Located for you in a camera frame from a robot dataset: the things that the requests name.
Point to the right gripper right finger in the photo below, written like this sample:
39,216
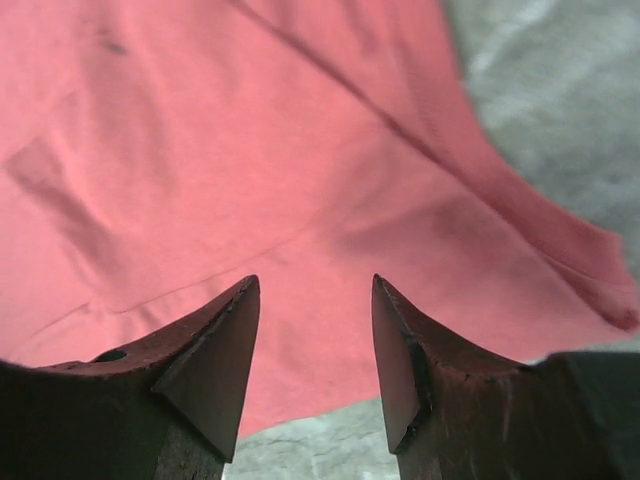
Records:
454,410

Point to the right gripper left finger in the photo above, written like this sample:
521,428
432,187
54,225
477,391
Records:
166,406

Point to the red t shirt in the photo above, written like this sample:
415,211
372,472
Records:
153,153

